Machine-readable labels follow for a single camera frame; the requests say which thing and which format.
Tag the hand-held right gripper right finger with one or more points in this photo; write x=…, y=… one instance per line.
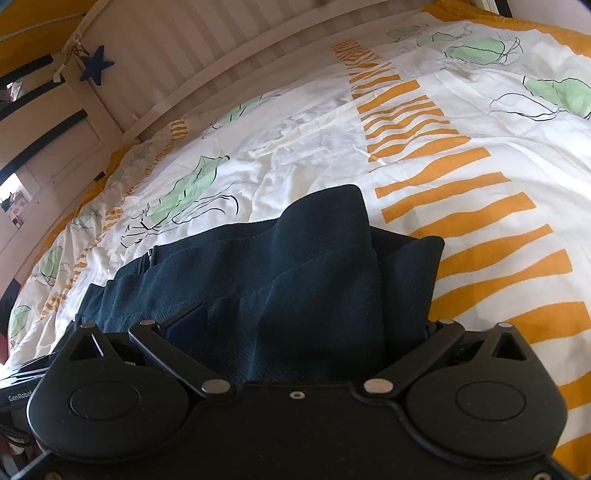
x=436, y=337

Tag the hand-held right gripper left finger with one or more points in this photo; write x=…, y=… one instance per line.
x=187, y=323

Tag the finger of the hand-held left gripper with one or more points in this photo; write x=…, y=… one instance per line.
x=32, y=368

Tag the dark blue zip hoodie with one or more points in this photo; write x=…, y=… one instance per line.
x=323, y=277

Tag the white orange patterned bed blanket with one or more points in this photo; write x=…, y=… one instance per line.
x=323, y=138

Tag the blue star decoration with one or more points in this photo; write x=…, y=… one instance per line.
x=95, y=65

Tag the white cabinet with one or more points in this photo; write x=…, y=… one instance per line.
x=545, y=11

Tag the photo cards on wall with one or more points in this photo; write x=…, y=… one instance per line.
x=14, y=201

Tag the white slatted bed frame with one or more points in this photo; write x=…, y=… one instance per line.
x=184, y=46

